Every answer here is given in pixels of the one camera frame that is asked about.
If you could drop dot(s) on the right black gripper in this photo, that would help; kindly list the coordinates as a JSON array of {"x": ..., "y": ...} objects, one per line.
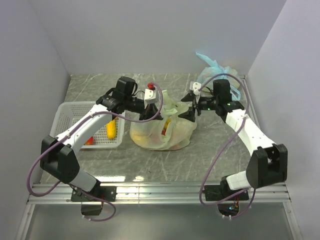
[{"x": 189, "y": 115}]

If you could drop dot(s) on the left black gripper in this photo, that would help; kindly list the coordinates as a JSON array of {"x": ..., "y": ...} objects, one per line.
[{"x": 150, "y": 111}]

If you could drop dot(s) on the yellow fake banana bunch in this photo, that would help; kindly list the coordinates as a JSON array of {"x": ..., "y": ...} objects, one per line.
[{"x": 167, "y": 123}]

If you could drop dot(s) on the light green plastic bag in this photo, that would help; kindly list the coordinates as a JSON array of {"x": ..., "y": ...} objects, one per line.
[{"x": 149, "y": 136}]

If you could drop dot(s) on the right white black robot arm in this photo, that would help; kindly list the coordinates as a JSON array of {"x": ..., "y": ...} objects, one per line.
[{"x": 268, "y": 162}]

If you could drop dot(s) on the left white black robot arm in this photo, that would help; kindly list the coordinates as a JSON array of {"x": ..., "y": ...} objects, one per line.
[{"x": 59, "y": 154}]

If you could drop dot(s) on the tied blue plastic bag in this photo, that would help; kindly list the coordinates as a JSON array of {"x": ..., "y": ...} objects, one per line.
[{"x": 214, "y": 69}]

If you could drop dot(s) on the yellow fake lemon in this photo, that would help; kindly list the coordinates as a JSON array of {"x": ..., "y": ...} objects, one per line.
[{"x": 111, "y": 129}]

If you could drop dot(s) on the red fake apple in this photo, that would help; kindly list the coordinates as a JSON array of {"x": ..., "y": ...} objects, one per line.
[{"x": 90, "y": 141}]

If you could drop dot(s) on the white plastic basket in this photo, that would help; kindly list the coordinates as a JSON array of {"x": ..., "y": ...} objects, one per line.
[{"x": 69, "y": 113}]

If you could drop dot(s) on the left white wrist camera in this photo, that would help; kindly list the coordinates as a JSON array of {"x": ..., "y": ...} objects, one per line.
[{"x": 151, "y": 96}]

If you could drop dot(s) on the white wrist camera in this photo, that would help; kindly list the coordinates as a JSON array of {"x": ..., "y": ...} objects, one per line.
[
  {"x": 195, "y": 88},
  {"x": 151, "y": 96}
]

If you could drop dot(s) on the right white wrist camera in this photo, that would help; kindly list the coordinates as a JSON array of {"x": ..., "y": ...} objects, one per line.
[{"x": 195, "y": 88}]

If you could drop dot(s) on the aluminium mounting rail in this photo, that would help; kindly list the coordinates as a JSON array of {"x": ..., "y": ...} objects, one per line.
[{"x": 158, "y": 193}]

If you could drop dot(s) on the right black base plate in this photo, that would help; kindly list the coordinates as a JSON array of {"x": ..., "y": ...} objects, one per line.
[{"x": 212, "y": 195}]

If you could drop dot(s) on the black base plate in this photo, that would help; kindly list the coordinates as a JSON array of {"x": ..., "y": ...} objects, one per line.
[
  {"x": 212, "y": 195},
  {"x": 110, "y": 193}
]

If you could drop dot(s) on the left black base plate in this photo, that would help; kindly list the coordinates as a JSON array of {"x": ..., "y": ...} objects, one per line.
[{"x": 110, "y": 193}]

